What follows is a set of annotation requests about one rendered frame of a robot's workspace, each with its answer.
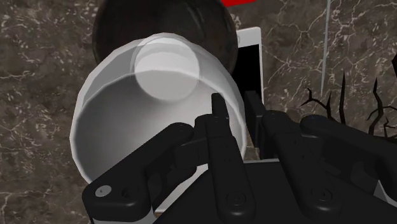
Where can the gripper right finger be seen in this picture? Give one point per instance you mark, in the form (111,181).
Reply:
(291,145)

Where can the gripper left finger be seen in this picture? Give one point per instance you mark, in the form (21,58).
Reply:
(223,149)

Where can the white bowl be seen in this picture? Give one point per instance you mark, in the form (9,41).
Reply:
(124,124)

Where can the black bare branch ornament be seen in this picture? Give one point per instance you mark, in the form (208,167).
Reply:
(341,102)

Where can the white tablet with black screen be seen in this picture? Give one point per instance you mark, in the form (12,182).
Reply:
(248,68)

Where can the thin grey pointed rod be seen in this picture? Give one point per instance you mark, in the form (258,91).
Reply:
(325,46)

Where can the dark brown bowl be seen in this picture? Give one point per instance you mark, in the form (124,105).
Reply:
(155,18)

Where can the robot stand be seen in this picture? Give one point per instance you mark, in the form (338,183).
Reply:
(238,2)

